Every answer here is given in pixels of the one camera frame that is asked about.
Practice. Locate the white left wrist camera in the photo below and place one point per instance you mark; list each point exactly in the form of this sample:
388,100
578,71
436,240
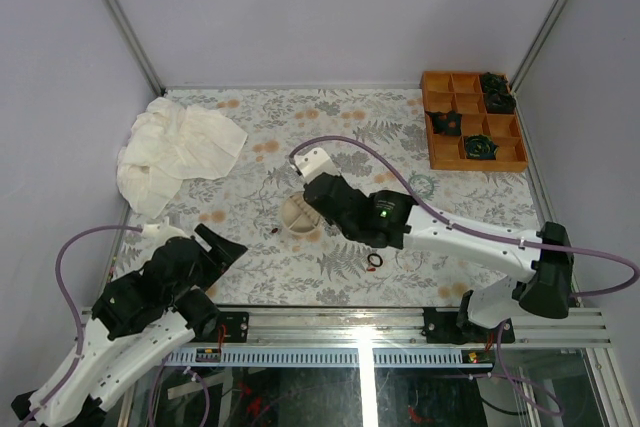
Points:
162,231

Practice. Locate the black flower yellow green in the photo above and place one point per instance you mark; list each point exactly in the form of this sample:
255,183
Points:
480,147

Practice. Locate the beige round jewelry case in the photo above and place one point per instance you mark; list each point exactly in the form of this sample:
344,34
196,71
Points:
297,217

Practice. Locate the black fabric flower top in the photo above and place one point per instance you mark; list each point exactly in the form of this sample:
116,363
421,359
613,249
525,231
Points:
492,82

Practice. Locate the floral patterned table mat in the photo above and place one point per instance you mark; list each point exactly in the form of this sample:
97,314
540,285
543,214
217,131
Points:
377,138

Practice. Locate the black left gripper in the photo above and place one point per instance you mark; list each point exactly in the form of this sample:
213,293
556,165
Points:
226,252

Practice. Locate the black fabric flower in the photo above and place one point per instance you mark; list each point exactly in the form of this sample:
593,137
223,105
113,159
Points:
499,102
492,82

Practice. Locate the black flower orange dots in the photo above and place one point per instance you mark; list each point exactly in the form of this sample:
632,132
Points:
445,123

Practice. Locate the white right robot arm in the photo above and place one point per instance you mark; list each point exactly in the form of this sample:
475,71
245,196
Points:
536,265

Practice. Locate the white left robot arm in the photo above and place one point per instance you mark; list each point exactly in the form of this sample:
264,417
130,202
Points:
139,319

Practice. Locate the aluminium front rail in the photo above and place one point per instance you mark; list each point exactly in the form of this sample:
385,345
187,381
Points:
335,326

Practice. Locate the crumpled white cloth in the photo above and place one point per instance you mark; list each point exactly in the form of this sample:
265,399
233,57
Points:
170,144

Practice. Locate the wooden compartment tray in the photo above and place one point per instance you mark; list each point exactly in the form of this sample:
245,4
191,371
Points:
461,92

